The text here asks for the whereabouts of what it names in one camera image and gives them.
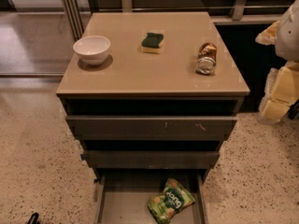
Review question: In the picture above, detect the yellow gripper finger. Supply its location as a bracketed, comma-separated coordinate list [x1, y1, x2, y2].
[255, 21, 279, 46]
[261, 62, 299, 120]

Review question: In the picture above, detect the green rice chip bag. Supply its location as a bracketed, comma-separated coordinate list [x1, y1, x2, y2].
[148, 178, 195, 224]

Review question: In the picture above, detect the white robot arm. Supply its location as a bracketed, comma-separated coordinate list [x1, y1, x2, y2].
[255, 0, 299, 125]

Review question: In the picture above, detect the grey drawer cabinet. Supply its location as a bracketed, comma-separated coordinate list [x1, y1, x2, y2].
[55, 11, 250, 224]

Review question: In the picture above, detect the bottom open grey drawer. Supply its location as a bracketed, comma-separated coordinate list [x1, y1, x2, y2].
[94, 170, 209, 224]

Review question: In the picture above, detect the middle grey drawer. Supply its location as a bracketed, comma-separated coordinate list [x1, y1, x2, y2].
[81, 150, 220, 169]

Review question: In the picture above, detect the top grey drawer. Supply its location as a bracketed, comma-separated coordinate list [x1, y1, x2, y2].
[66, 116, 237, 141]

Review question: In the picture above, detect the dark object right edge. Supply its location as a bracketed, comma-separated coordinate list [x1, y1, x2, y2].
[288, 100, 299, 120]

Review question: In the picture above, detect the glass jar lying down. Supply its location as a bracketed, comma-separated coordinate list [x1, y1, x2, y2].
[196, 43, 217, 75]

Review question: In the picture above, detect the green yellow sponge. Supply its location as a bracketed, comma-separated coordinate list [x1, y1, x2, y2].
[141, 33, 164, 53]

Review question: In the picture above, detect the white ceramic bowl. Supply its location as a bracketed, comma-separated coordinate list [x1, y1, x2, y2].
[73, 35, 111, 65]

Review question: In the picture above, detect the black object bottom left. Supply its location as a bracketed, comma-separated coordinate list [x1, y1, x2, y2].
[27, 213, 40, 224]

